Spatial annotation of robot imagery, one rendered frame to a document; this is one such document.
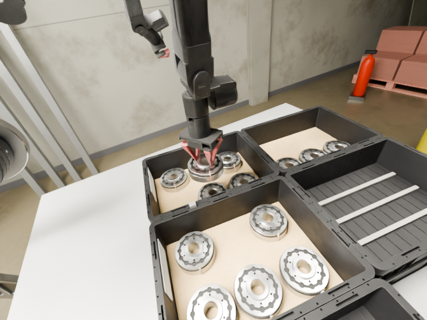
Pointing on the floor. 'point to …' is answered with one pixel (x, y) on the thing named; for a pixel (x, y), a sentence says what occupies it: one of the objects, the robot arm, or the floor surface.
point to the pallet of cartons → (400, 60)
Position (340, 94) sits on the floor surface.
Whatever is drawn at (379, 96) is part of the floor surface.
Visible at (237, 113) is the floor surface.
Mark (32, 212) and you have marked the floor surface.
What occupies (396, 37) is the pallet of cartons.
